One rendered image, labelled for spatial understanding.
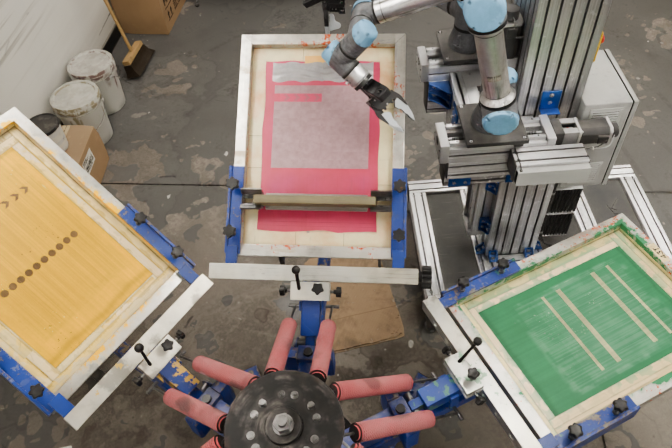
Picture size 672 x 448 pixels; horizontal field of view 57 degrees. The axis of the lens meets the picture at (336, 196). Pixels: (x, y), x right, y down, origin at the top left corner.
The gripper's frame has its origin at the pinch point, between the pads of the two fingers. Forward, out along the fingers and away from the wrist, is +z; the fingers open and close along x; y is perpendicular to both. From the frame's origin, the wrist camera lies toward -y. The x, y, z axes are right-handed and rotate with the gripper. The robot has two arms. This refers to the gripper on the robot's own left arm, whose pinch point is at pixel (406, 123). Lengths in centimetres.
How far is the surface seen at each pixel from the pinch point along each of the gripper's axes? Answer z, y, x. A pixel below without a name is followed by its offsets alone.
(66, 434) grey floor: -4, 88, 200
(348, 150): -6.3, 14.2, 18.5
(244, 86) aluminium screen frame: -48, 24, 27
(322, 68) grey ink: -32.0, 22.9, 3.1
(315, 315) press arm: 20, -6, 65
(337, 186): -0.8, 11.7, 30.2
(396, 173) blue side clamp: 9.7, 4.3, 13.7
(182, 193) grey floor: -44, 192, 97
